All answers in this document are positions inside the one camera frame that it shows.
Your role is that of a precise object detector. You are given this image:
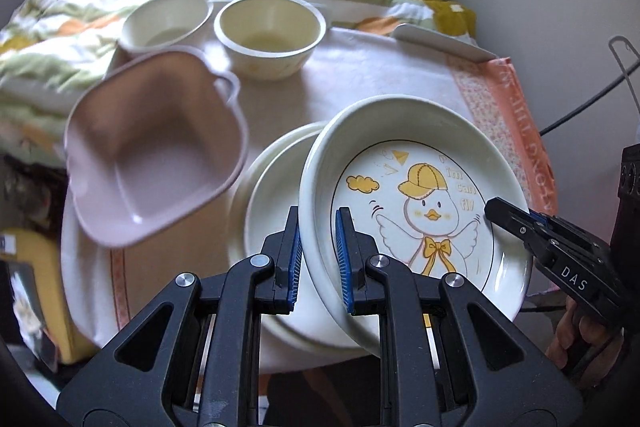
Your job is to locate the duck cartoon plate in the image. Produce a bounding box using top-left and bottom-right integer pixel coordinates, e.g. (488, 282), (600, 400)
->
(298, 94), (532, 355)

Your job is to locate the pink square handled bowl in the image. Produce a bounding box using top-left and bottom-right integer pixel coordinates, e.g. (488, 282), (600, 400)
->
(64, 46), (248, 248)

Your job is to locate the cream yellow bowl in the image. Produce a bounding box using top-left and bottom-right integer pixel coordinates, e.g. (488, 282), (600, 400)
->
(214, 0), (328, 81)

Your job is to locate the white bowl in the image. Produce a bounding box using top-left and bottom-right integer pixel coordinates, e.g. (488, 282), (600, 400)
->
(118, 0), (213, 57)

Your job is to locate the person's right hand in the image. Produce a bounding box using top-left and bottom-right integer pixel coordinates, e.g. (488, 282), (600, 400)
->
(546, 297), (624, 389)

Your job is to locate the white pink tablecloth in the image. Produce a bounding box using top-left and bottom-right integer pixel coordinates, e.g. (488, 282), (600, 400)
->
(62, 29), (558, 346)

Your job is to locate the yellow box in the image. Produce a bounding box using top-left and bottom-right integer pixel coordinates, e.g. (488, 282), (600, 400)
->
(1, 228), (96, 373)

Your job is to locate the plain white plate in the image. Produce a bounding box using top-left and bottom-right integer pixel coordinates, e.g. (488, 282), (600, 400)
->
(228, 122), (364, 357)

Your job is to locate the white tray table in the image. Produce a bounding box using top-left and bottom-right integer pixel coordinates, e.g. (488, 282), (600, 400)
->
(392, 24), (497, 64)

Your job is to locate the black camera box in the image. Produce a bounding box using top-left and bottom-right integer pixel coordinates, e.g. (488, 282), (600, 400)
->
(611, 144), (640, 251)

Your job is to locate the black cable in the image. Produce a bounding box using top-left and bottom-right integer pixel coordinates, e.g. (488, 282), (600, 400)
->
(538, 34), (640, 138)

